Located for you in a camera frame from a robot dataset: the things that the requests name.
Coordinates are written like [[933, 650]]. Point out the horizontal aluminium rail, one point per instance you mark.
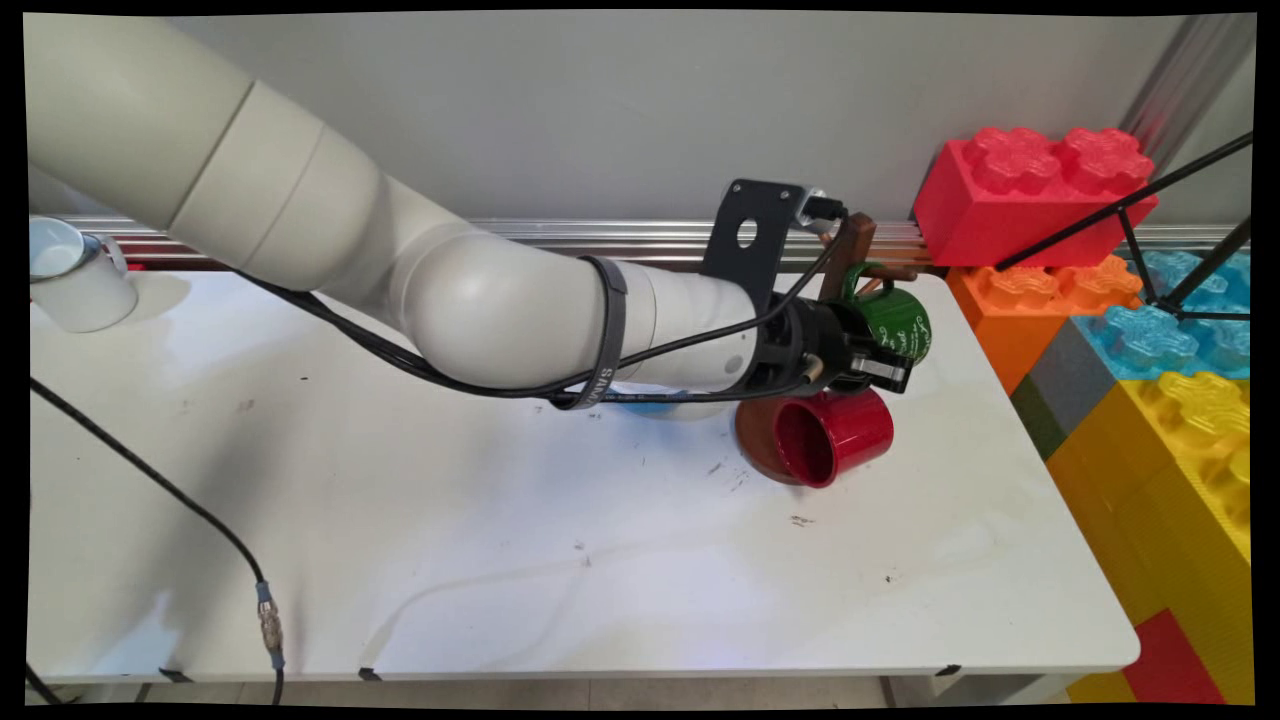
[[600, 240]]

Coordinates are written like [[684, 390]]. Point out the brown wooden mug tree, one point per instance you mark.
[[757, 440]]

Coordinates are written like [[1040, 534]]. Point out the big red toy block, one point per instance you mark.
[[990, 210]]

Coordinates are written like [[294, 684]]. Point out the blue and white bowl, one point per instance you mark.
[[680, 408]]

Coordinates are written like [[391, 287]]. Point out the big orange toy block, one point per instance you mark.
[[1010, 320]]

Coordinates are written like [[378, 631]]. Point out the big light blue toy block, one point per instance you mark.
[[1150, 340]]

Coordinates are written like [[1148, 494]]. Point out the white mug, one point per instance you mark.
[[90, 295]]

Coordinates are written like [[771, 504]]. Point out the big grey toy block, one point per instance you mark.
[[1072, 380]]

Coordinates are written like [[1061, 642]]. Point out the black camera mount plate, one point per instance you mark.
[[765, 215]]

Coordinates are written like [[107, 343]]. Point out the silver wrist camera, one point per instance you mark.
[[822, 210]]

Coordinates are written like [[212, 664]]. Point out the black tripod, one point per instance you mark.
[[1130, 205]]

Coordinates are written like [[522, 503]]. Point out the big yellow toy block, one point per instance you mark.
[[1170, 480]]

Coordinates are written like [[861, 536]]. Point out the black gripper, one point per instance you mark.
[[815, 345]]

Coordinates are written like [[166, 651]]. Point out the low red toy block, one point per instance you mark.
[[1170, 665]]

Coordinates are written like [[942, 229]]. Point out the slanted aluminium post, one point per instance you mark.
[[1185, 85]]

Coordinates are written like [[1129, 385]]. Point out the green enamel mug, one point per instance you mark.
[[900, 325]]

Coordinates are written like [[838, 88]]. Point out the big dark green toy block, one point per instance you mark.
[[1040, 420]]

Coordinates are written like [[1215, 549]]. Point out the red mug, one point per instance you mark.
[[850, 432]]

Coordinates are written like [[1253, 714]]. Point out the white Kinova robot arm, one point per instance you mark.
[[300, 200]]

